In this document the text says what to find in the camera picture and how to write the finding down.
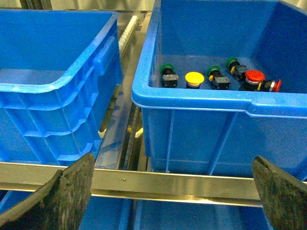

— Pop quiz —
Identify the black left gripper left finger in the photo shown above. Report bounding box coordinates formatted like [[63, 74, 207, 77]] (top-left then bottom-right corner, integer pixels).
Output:
[[0, 152, 95, 230]]

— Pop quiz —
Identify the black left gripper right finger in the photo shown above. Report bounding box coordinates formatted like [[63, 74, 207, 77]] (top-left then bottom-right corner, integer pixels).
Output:
[[252, 156, 307, 230]]

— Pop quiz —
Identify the red mushroom push button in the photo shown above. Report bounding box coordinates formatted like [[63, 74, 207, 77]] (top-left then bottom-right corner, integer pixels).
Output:
[[239, 69, 265, 92]]

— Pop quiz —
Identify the yellow mushroom push button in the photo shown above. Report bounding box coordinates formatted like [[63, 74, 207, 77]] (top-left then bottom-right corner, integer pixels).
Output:
[[185, 71, 205, 89]]

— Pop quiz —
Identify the blue bin with buttons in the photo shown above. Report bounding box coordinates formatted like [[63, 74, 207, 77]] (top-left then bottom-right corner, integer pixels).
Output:
[[132, 0, 307, 180]]

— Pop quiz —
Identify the blue lower shelf bin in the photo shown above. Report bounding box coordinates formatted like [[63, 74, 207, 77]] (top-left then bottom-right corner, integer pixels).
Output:
[[0, 190, 274, 230]]

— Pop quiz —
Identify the red push button lying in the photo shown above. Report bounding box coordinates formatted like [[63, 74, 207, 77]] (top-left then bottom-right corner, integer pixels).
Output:
[[260, 80, 282, 92]]

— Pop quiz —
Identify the green push button middle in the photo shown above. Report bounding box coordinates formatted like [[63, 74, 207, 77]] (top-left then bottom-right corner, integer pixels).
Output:
[[206, 66, 231, 90]]

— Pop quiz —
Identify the green push button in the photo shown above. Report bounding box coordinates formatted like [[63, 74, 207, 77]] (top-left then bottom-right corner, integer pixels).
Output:
[[225, 57, 248, 82], [160, 63, 179, 88], [206, 66, 231, 90]]

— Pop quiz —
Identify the green push button right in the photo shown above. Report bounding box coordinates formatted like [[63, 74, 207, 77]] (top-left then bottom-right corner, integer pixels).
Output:
[[225, 57, 248, 82]]

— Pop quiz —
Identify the blue bin far left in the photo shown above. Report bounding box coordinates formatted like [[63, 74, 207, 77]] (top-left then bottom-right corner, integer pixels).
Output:
[[0, 9, 123, 165]]

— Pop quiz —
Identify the green push button left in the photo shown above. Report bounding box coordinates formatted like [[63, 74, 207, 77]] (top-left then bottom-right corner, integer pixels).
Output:
[[160, 63, 179, 88]]

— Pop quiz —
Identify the white roller track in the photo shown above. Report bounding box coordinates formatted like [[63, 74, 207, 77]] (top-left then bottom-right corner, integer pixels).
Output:
[[118, 15, 139, 55]]

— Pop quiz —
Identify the metal rack front rail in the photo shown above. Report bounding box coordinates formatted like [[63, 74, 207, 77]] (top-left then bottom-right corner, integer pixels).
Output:
[[0, 162, 262, 207]]

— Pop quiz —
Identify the metal divider rail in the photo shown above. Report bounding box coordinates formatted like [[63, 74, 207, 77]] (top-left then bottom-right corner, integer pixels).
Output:
[[94, 71, 135, 169]]

